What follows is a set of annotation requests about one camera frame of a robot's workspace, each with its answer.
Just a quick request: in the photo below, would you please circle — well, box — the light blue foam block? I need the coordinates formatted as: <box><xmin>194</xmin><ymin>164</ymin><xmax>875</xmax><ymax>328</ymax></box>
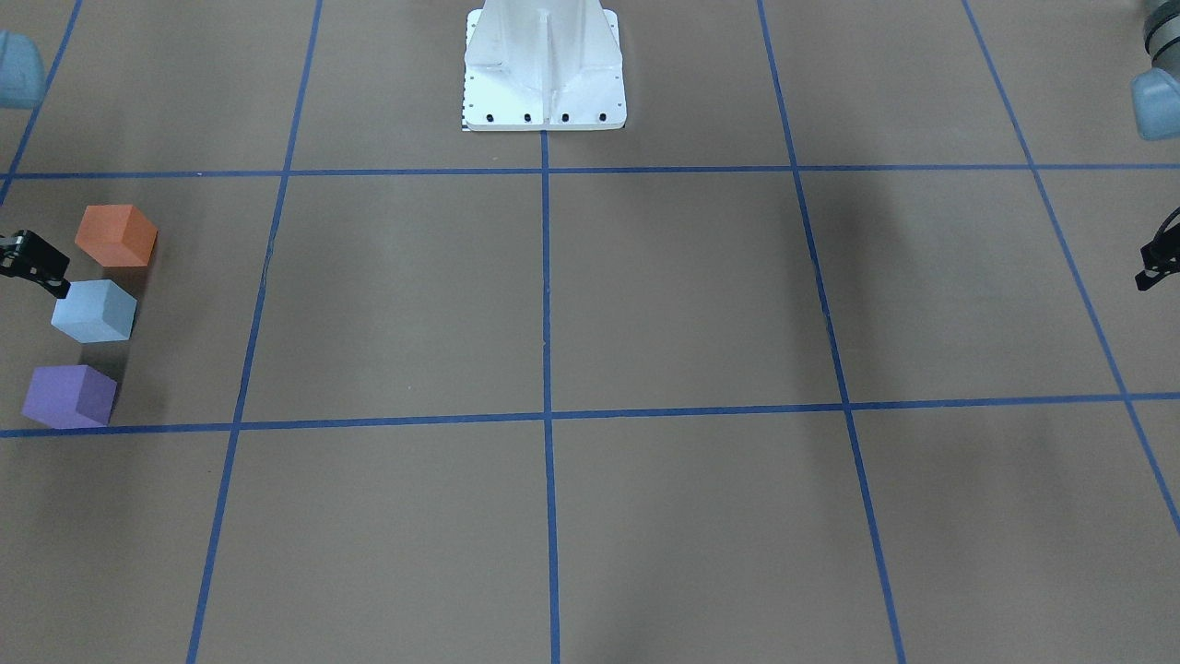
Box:
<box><xmin>51</xmin><ymin>280</ymin><xmax>138</xmax><ymax>344</ymax></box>

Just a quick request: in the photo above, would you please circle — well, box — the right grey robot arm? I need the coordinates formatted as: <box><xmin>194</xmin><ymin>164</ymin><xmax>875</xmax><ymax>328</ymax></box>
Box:
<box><xmin>1</xmin><ymin>29</ymin><xmax>70</xmax><ymax>300</ymax></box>

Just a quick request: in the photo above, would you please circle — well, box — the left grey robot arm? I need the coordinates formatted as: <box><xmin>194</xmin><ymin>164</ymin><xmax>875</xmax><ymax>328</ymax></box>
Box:
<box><xmin>1130</xmin><ymin>1</ymin><xmax>1179</xmax><ymax>291</ymax></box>

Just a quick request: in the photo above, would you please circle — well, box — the orange foam block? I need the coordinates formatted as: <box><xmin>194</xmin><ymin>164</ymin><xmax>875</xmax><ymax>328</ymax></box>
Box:
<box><xmin>76</xmin><ymin>205</ymin><xmax>159</xmax><ymax>268</ymax></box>

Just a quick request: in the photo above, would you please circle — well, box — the purple foam block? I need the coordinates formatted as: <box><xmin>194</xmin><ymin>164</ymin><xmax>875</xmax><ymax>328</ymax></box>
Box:
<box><xmin>21</xmin><ymin>364</ymin><xmax>118</xmax><ymax>430</ymax></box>

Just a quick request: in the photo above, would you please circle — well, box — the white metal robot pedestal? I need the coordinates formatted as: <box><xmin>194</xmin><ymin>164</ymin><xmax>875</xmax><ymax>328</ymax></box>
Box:
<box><xmin>461</xmin><ymin>1</ymin><xmax>628</xmax><ymax>132</ymax></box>

